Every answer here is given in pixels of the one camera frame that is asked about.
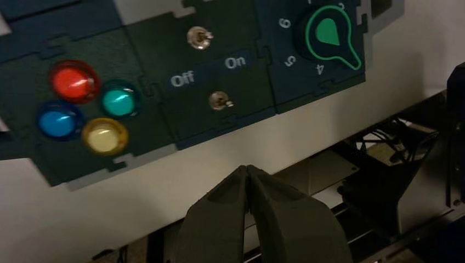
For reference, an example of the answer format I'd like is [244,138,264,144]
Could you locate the green rotary pointer knob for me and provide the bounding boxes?
[294,4,363,72]

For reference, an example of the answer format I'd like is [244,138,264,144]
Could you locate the grey metal mounting plate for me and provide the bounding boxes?
[272,148,360,198]

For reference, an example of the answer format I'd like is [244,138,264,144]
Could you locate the blue round push button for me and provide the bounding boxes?
[35,101,86,142]

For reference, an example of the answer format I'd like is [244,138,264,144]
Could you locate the red round push button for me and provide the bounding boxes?
[49,60,101,105]

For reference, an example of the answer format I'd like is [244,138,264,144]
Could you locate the metal toggle switch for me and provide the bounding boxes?
[186,26,214,51]
[208,90,235,112]

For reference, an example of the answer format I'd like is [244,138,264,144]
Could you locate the dark green grey task box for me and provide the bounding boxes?
[0,0,406,192]

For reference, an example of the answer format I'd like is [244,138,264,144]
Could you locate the yellow round push button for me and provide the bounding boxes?
[81,117,129,157]

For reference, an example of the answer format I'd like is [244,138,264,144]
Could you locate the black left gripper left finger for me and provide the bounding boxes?
[174,165,251,263]

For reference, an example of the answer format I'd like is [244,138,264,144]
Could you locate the teal round push button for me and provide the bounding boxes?
[99,79,143,120]

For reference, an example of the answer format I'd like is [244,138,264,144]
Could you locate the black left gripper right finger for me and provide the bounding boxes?
[248,165,354,263]

